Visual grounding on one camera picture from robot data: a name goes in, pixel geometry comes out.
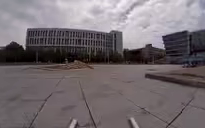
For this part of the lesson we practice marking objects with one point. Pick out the grey stone slab plaza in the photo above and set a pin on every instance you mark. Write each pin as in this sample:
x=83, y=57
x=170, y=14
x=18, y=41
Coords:
x=103, y=86

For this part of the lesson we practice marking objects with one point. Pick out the mound of stones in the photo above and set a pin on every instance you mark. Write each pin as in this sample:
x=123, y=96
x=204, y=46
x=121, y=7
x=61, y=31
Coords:
x=75, y=65

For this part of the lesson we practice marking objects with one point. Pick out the large pale curved building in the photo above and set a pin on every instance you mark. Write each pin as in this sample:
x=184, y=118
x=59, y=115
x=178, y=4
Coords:
x=73, y=39

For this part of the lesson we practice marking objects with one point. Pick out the low brown building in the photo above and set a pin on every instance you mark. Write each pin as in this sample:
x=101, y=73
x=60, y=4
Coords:
x=145, y=53

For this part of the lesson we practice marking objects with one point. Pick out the row of dark trees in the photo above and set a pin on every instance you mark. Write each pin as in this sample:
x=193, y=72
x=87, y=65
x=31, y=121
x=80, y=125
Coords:
x=40, y=56

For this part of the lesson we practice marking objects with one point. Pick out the robot's own part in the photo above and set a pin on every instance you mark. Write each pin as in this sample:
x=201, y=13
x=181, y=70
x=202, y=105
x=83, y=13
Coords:
x=72, y=123
x=134, y=123

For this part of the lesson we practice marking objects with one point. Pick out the dark glass building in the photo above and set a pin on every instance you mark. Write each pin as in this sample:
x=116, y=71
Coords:
x=185, y=45

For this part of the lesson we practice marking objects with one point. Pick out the raised stone platform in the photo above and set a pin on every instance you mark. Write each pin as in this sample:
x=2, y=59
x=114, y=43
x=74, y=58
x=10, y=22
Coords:
x=190, y=76

